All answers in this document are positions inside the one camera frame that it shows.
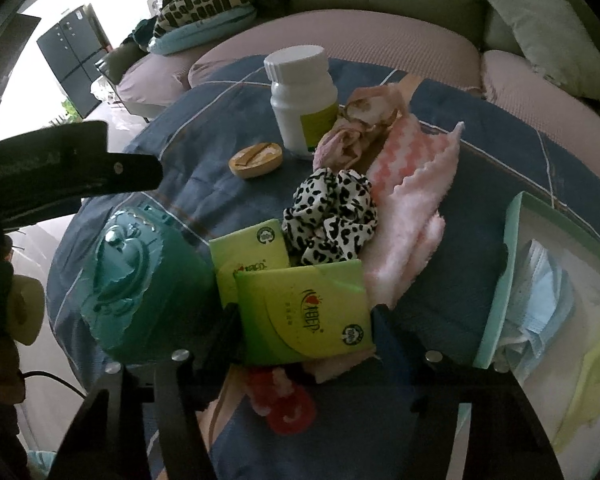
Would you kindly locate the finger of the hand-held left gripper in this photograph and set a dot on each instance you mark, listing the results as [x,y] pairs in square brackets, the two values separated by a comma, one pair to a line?
[55,165]

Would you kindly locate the leopard print scrunchie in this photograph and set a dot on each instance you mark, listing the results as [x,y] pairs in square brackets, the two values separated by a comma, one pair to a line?
[330,215]

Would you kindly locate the green tissue packet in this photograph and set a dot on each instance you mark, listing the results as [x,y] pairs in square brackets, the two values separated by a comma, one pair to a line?
[300,310]
[250,250]

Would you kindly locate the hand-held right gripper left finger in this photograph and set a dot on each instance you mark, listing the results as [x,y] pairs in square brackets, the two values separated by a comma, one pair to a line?
[222,342]

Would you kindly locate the blue face mask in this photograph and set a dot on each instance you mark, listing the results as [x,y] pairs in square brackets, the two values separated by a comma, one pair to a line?
[545,290]

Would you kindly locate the red fuzzy scrunchie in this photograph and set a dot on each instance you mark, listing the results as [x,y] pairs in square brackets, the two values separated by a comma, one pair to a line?
[285,410]

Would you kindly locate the white plastic bottle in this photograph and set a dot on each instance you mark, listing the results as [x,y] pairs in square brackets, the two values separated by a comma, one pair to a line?
[300,105]

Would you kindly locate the leopard print cushion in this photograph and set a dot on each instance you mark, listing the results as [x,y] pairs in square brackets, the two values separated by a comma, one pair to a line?
[205,7]

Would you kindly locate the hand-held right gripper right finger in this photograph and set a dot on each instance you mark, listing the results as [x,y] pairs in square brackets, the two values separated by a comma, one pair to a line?
[387,330]

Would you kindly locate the blue plaid blanket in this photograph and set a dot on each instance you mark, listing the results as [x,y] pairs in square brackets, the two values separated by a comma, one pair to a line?
[205,125]

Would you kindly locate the teal cushion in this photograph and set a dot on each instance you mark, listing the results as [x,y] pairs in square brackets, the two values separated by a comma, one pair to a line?
[180,42]

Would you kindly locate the mint green cardboard box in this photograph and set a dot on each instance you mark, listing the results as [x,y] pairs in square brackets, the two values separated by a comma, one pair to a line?
[497,310]

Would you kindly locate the dark cabinet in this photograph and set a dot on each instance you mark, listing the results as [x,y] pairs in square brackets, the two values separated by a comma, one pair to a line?
[72,55]

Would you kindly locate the pale green pillow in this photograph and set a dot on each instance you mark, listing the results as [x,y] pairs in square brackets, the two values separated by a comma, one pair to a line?
[545,35]

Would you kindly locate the pink wavy striped towel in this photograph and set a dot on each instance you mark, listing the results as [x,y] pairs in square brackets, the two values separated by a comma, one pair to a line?
[410,195]

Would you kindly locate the teal embossed packet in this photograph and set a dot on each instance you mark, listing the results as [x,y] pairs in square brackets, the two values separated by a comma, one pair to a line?
[140,285]

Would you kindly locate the crumpled pink floral cloth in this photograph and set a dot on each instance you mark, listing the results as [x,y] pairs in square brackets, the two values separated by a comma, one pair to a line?
[360,110]

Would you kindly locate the yellow-green cloth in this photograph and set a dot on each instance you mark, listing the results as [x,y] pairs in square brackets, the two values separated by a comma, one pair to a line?
[595,385]

